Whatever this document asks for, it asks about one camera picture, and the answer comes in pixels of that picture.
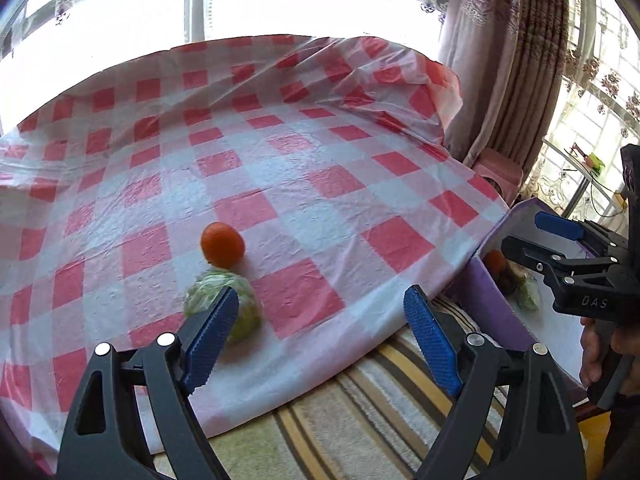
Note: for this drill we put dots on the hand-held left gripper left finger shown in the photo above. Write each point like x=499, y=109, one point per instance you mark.
x=210, y=340

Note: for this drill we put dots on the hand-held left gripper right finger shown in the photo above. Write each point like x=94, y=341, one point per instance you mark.
x=430, y=340

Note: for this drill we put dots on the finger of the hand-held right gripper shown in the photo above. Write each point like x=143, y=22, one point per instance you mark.
x=525, y=252
x=560, y=226

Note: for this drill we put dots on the large orange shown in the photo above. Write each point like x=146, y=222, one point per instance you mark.
x=495, y=261

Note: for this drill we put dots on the dark wrinkled avocado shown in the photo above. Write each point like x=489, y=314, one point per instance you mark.
x=509, y=282

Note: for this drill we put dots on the plastic-wrapped half apple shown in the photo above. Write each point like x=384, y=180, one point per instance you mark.
x=527, y=294

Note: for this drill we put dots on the plastic-wrapped green fruit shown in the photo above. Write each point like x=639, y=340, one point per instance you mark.
x=245, y=310

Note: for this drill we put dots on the purple storage box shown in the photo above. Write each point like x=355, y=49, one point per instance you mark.
x=480, y=290

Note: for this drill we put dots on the small orange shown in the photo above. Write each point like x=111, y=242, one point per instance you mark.
x=222, y=245

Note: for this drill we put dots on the person's right forearm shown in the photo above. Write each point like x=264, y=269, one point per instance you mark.
x=625, y=430

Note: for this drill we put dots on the person's right hand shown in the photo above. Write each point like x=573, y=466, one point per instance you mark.
x=590, y=350

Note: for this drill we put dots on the glass side table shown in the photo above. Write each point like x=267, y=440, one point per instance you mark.
x=575, y=160

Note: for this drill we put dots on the small green item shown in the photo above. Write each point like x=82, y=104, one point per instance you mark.
x=596, y=161

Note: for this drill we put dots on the pink plastic stool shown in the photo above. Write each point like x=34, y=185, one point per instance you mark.
x=492, y=170

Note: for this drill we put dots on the black chair back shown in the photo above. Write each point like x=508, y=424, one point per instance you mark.
x=631, y=170

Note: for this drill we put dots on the striped woven blanket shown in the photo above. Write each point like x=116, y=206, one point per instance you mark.
x=350, y=410

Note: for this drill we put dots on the brown patterned curtain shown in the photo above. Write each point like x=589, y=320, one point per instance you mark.
x=505, y=70

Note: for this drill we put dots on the red white checked tablecloth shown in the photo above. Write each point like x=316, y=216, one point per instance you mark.
x=300, y=160

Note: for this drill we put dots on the window frame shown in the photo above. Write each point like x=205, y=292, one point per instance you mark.
x=197, y=5

